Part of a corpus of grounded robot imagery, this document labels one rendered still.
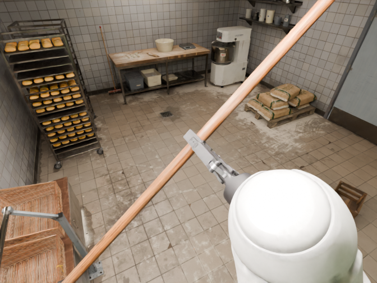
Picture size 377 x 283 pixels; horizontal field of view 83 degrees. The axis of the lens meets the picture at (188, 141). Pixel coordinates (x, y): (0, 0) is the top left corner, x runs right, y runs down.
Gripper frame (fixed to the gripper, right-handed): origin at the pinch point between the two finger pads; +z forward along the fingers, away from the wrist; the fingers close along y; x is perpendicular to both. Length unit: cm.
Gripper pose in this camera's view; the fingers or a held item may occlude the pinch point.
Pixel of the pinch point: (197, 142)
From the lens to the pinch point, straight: 56.2
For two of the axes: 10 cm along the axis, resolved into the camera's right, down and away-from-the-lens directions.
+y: 5.8, 4.1, 7.0
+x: 6.6, -7.4, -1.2
